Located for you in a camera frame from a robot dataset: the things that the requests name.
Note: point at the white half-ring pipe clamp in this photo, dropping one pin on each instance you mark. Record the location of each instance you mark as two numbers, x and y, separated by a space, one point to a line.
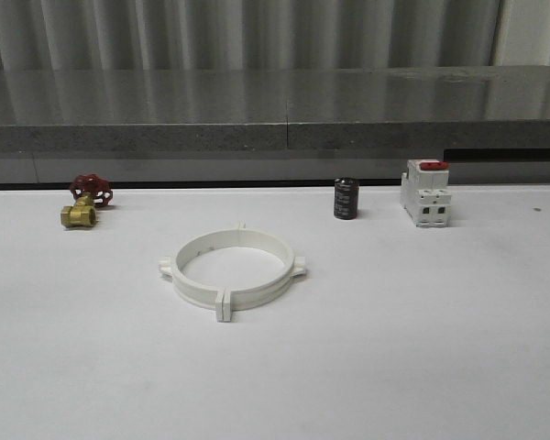
263 272

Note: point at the black cylindrical capacitor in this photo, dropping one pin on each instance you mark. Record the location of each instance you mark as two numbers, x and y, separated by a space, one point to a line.
346 198

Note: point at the grey stone counter ledge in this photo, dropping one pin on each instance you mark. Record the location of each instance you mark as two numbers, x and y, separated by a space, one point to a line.
386 112

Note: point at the brass valve red handwheel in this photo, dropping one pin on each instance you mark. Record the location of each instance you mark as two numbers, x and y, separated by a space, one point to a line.
89 192

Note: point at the white circuit breaker red switch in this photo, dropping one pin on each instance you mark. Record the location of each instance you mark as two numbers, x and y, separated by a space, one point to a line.
424 193

